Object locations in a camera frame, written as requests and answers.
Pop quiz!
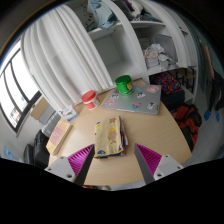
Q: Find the white radiator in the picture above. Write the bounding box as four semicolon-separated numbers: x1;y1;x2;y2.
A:
41;111;63;138

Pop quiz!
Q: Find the cardboard box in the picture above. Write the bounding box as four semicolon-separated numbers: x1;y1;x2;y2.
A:
29;96;51;121

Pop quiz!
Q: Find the black-framed window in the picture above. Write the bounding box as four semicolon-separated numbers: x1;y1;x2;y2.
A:
0;46;43;134

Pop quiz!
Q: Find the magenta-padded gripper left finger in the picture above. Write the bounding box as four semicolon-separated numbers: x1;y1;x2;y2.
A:
44;143;96;187

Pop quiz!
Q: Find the red and black bag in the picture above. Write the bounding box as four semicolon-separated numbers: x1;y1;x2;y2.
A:
171;103;203;153

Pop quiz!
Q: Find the yellow patterned towel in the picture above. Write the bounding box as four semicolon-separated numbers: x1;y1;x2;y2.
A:
93;115;129;159

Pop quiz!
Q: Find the white curtain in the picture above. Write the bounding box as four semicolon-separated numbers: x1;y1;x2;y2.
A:
20;3;116;113

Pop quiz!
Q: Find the green jar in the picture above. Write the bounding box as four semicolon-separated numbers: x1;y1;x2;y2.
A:
114;74;135;97

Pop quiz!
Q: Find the small white and blue box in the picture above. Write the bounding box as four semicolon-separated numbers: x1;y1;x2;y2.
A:
62;103;80;122

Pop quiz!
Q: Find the white jar with red lid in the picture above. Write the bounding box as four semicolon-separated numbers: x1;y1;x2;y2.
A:
81;89;101;111

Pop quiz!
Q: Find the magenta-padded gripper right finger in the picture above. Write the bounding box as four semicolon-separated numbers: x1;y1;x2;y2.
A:
133;143;184;185

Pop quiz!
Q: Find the person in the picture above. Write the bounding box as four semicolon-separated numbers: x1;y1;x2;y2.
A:
201;41;224;123

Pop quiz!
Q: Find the grey laptop with stickers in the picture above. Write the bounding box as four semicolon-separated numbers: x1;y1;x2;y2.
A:
100;83;163;116

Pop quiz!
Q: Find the yellow and orange book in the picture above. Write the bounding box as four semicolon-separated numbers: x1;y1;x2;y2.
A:
45;120;73;157

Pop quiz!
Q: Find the white shelf unit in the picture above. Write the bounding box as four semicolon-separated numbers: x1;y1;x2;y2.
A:
66;0;201;111

